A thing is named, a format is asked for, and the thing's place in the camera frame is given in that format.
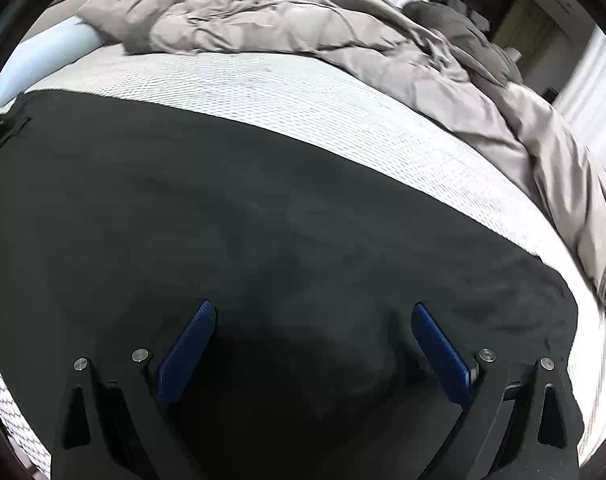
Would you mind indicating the white honeycomb bed mat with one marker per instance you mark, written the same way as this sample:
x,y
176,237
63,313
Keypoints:
x,y
333,105

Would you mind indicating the black pants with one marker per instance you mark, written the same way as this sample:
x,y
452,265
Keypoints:
x,y
258,220

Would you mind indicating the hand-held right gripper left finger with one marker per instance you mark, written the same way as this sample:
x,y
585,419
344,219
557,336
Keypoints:
x,y
185,355

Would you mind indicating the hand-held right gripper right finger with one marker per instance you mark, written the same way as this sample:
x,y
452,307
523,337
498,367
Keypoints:
x,y
440,352

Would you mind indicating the light grey duvet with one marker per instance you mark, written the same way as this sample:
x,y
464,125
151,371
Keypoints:
x,y
283,15

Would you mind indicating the light blue pillow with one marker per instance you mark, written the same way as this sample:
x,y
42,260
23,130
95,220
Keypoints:
x,y
43,60

